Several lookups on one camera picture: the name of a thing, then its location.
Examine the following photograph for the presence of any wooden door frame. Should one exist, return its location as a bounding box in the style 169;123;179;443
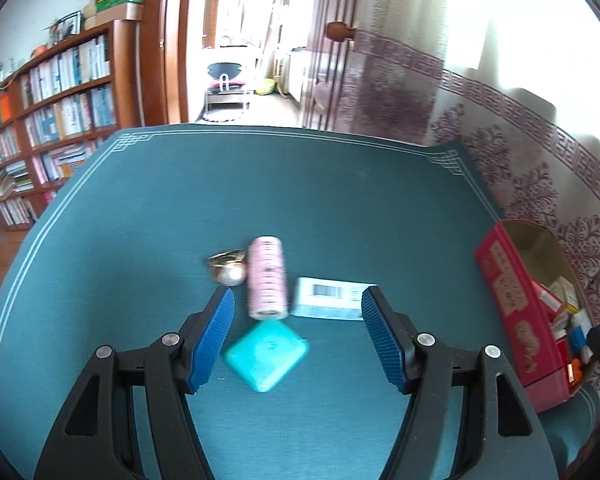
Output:
139;0;226;126

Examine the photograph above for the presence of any gold metal keyring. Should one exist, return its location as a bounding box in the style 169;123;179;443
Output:
206;248;249;288

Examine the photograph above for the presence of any wooden bookshelf with books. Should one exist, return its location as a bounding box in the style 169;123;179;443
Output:
0;20;142;234

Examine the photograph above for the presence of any brown cardboard box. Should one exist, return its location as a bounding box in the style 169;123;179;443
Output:
82;2;144;31

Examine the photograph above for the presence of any black chair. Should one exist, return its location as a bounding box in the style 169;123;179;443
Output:
204;61;252;114

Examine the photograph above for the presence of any patterned beige curtain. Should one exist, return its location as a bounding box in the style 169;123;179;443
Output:
350;0;600;322

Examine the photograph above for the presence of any green flat box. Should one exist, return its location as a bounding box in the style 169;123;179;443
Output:
95;0;145;15

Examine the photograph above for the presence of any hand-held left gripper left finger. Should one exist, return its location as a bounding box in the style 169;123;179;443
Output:
32;287;236;480

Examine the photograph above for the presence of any teal square case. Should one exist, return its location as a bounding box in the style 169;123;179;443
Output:
223;318;310;394

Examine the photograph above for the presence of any red storage box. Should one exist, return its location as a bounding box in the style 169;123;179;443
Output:
474;219;600;414

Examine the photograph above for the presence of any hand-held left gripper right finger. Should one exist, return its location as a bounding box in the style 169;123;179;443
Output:
361;285;561;480

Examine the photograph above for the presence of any framed picture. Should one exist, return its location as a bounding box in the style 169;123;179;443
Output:
52;9;84;44

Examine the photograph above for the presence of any pink roll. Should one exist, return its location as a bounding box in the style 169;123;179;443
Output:
246;234;288;321

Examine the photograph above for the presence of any light blue and white box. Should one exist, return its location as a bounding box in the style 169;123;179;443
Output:
289;275;381;321

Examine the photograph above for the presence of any teal cloth-covered desktop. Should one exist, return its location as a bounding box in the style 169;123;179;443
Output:
0;125;600;480

